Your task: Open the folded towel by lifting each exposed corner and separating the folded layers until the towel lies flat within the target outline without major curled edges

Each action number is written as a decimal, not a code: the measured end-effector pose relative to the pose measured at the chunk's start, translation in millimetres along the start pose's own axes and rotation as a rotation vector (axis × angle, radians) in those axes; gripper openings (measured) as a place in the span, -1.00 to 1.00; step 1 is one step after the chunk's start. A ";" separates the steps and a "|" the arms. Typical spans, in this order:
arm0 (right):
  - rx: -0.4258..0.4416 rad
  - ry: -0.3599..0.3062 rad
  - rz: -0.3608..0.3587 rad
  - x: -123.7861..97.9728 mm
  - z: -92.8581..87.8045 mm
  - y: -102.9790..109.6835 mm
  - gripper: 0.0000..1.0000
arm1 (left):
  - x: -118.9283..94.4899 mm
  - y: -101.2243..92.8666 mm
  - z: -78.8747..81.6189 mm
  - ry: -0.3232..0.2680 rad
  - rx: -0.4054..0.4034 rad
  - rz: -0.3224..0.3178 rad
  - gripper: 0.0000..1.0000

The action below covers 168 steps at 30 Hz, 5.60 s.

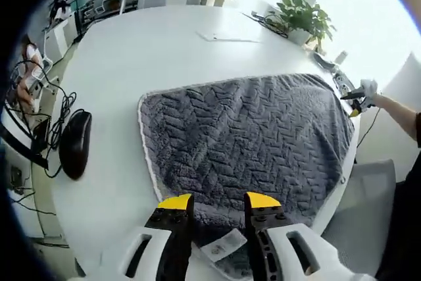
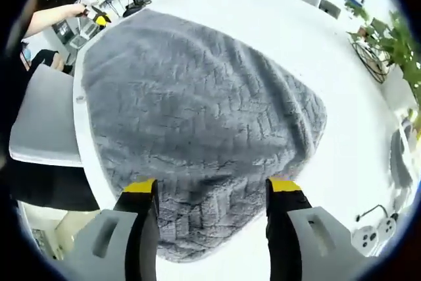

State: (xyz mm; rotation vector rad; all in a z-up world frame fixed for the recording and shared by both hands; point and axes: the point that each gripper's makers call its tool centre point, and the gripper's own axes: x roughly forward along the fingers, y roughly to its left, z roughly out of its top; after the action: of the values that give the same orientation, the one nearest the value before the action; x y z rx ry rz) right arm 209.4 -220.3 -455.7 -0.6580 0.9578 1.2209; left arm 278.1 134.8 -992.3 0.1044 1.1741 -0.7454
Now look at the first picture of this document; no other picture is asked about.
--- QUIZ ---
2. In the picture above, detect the grey textured towel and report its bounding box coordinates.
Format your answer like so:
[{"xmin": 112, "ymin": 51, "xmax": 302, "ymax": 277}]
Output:
[{"xmin": 136, "ymin": 72, "xmax": 357, "ymax": 278}]

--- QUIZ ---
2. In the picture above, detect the white controller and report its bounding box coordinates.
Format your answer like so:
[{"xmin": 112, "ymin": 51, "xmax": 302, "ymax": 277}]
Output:
[{"xmin": 332, "ymin": 72, "xmax": 352, "ymax": 94}]

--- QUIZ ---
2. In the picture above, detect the potted green plant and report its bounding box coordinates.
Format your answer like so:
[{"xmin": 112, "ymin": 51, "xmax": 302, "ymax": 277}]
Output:
[{"xmin": 275, "ymin": 0, "xmax": 339, "ymax": 47}]

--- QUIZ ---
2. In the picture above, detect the person's black shirt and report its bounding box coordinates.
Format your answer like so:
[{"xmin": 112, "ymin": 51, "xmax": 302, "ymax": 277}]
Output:
[{"xmin": 374, "ymin": 109, "xmax": 421, "ymax": 281}]

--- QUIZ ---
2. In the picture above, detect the black computer mouse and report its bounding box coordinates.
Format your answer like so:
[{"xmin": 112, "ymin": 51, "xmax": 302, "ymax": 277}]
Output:
[{"xmin": 58, "ymin": 109, "xmax": 93, "ymax": 181}]

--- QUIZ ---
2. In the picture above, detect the white low cabinet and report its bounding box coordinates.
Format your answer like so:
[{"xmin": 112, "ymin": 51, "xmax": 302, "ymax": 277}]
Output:
[{"xmin": 42, "ymin": 14, "xmax": 87, "ymax": 64}]

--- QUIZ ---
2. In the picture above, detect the black coiled cable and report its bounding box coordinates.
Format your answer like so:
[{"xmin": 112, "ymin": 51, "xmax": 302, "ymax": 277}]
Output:
[{"xmin": 251, "ymin": 11, "xmax": 290, "ymax": 39}]

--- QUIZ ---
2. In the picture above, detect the black mouse cable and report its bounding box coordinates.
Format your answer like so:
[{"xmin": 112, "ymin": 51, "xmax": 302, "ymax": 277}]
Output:
[{"xmin": 42, "ymin": 91, "xmax": 79, "ymax": 178}]

